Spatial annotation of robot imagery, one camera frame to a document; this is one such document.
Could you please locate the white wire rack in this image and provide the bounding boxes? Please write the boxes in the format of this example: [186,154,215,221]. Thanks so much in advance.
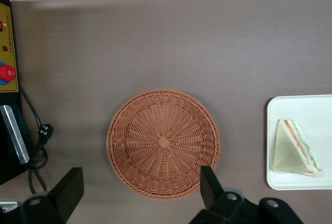
[0,201,19,216]

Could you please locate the red emergency stop button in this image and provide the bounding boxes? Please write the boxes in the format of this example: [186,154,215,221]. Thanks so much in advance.
[0,62,16,85]

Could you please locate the black sealing machine yellow panel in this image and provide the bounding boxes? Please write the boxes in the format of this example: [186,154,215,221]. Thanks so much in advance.
[0,0,35,186]

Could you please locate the cream plastic tray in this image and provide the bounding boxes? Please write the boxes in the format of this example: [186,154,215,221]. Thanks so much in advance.
[266,94,332,191]

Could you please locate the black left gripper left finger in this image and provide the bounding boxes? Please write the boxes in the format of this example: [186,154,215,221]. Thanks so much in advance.
[20,166,85,224]

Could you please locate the brown round wicker basket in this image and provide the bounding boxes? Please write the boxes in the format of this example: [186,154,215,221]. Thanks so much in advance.
[106,89,220,201]

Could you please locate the triangular sandwich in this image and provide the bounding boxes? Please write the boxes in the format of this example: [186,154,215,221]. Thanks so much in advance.
[272,119,324,176]

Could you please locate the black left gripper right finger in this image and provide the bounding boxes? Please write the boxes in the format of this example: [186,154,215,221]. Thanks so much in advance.
[189,165,260,224]

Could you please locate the black power cable with plug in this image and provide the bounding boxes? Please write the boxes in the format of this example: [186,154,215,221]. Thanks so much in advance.
[18,83,54,195]

